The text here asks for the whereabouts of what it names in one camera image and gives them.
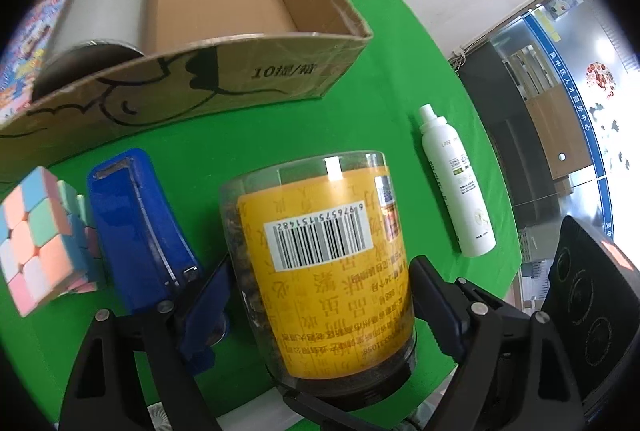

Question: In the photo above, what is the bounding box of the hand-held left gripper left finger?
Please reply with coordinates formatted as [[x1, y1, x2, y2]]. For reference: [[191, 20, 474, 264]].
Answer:
[[59, 255, 232, 431]]

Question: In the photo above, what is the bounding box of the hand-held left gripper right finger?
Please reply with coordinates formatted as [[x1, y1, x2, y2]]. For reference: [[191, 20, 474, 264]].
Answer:
[[409, 255, 586, 431]]

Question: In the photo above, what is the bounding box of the blue stapler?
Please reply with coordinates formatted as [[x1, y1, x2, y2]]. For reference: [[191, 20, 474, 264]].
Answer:
[[86, 148, 230, 344]]

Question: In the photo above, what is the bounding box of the clear jar with yellow label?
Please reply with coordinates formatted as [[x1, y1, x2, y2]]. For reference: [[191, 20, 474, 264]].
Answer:
[[219, 151, 418, 399]]

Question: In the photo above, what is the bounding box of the pastel puzzle cube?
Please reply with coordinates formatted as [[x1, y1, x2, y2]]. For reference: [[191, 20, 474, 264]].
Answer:
[[0, 166, 103, 318]]

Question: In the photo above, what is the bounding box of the large shallow cardboard box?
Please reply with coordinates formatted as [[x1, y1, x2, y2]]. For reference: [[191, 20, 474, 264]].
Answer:
[[0, 0, 375, 184]]

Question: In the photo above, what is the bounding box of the colourful printed box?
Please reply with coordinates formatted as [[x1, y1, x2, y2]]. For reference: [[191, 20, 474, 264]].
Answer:
[[0, 0, 76, 126]]

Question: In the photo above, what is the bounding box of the white ribbed object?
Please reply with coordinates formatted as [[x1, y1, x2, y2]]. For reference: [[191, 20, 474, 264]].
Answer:
[[147, 403, 173, 431]]

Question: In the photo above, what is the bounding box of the white spray bottle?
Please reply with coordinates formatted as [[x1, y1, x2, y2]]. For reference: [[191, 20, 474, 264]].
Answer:
[[418, 104, 497, 258]]

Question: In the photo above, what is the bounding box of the dark cabinet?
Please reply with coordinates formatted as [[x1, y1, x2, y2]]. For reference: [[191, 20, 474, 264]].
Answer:
[[457, 45, 561, 212]]

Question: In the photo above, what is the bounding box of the glass office partition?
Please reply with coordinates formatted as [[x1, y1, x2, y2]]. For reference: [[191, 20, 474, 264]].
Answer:
[[450, 0, 640, 307]]

